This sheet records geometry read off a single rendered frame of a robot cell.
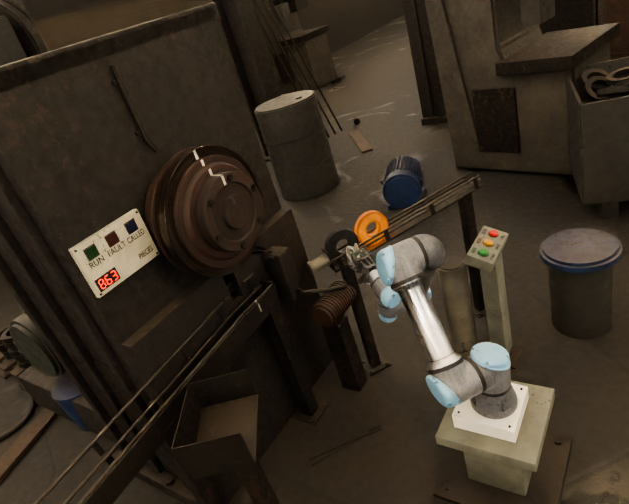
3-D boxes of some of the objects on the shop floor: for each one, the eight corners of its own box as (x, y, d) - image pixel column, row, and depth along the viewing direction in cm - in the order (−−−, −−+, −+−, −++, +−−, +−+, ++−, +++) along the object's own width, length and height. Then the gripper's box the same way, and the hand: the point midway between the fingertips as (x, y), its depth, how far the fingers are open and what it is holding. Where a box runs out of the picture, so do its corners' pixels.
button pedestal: (477, 366, 229) (459, 254, 201) (492, 332, 245) (477, 225, 217) (513, 373, 220) (500, 256, 191) (526, 338, 236) (515, 226, 207)
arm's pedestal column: (572, 440, 185) (570, 390, 173) (552, 539, 158) (548, 488, 146) (466, 414, 208) (457, 369, 196) (433, 496, 181) (421, 450, 169)
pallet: (54, 407, 295) (13, 351, 274) (-1, 376, 344) (-40, 327, 324) (195, 289, 372) (171, 240, 352) (133, 278, 422) (109, 234, 401)
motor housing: (336, 391, 241) (305, 304, 216) (357, 360, 255) (330, 275, 231) (359, 397, 233) (330, 307, 208) (379, 365, 248) (354, 278, 223)
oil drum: (270, 202, 486) (239, 114, 445) (303, 176, 525) (277, 93, 484) (320, 202, 451) (291, 106, 410) (350, 174, 491) (327, 84, 449)
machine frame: (112, 464, 241) (-141, 114, 159) (247, 324, 313) (120, 34, 231) (216, 520, 198) (-57, 81, 117) (344, 343, 270) (231, -5, 189)
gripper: (382, 262, 192) (355, 231, 206) (362, 272, 190) (336, 240, 205) (383, 276, 198) (357, 245, 213) (363, 286, 196) (338, 254, 211)
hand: (349, 249), depth 210 cm, fingers closed
